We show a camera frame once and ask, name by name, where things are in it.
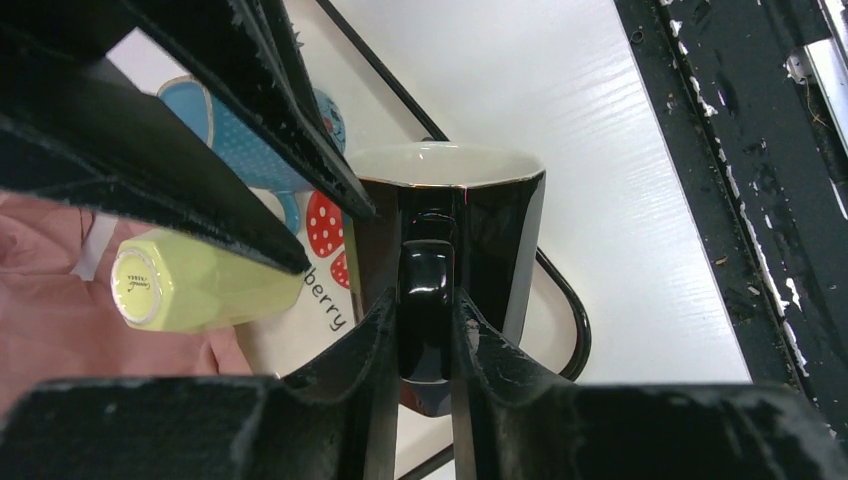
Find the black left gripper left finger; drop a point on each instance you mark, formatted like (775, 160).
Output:
(333, 418)

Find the pink shorts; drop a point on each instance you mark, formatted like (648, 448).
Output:
(57, 324)

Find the green faceted mug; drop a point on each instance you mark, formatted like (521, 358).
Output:
(164, 281)

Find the bright blue mug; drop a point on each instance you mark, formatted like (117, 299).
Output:
(256, 164)

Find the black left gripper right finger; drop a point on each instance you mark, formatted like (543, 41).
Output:
(515, 419)

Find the black faceted mug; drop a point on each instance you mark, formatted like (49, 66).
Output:
(451, 219)

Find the strawberry print tray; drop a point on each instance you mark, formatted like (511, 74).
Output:
(375, 109)

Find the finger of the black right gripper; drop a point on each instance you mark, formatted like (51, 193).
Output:
(77, 131)
(245, 53)

